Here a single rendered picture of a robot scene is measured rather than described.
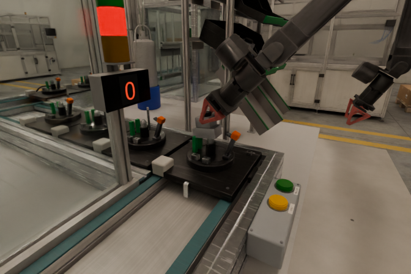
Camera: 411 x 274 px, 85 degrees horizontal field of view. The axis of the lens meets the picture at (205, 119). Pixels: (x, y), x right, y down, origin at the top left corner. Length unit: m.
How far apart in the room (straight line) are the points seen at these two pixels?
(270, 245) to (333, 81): 4.23
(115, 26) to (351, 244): 0.69
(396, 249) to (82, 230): 0.68
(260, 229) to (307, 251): 0.16
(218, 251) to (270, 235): 0.10
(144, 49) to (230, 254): 1.26
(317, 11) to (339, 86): 4.09
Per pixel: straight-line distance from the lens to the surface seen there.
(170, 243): 0.52
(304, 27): 0.53
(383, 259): 0.68
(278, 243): 0.48
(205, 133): 0.61
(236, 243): 0.46
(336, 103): 4.67
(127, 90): 0.50
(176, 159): 0.68
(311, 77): 4.58
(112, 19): 0.49
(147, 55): 1.49
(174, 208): 0.59
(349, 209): 0.78
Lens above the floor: 1.30
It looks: 20 degrees down
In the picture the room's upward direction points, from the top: straight up
